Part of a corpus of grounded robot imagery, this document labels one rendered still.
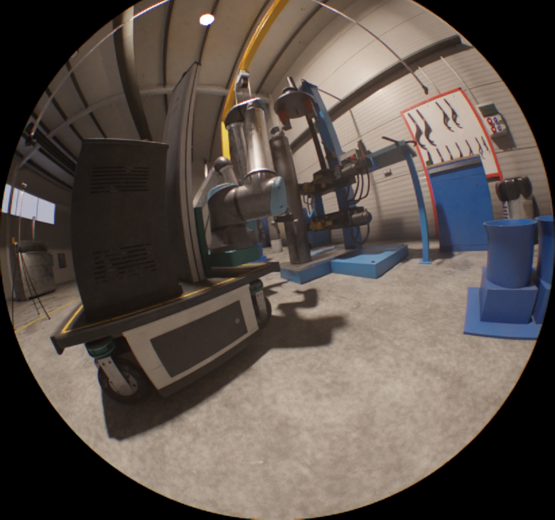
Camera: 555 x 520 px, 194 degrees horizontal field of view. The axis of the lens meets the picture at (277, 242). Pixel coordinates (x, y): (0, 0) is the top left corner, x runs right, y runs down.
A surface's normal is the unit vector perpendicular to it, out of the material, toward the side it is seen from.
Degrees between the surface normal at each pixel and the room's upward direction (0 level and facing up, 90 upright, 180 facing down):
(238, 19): 173
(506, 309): 90
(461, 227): 90
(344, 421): 0
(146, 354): 90
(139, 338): 90
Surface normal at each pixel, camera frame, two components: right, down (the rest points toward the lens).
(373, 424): -0.17, -0.98
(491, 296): -0.88, 0.17
